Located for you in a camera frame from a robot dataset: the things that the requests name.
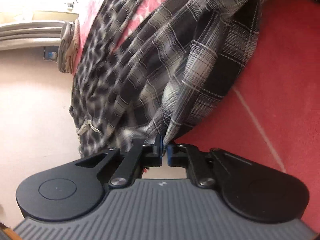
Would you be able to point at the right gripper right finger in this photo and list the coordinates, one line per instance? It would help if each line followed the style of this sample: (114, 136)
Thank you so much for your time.
(189, 157)

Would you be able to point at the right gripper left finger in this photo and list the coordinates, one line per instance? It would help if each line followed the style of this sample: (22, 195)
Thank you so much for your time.
(141, 156)

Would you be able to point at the black white plaid shirt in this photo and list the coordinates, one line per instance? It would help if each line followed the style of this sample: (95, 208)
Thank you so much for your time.
(166, 76)

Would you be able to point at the folded beige grey clothes stack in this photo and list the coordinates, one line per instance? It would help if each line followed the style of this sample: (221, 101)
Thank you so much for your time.
(69, 46)

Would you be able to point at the red floral bed blanket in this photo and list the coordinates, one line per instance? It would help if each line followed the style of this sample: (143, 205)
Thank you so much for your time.
(271, 112)

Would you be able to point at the water dispenser with blue bottle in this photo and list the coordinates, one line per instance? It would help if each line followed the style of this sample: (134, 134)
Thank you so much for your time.
(50, 53)

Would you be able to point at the grey brown curtain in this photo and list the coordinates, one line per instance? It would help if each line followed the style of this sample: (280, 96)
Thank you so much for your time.
(19, 35)

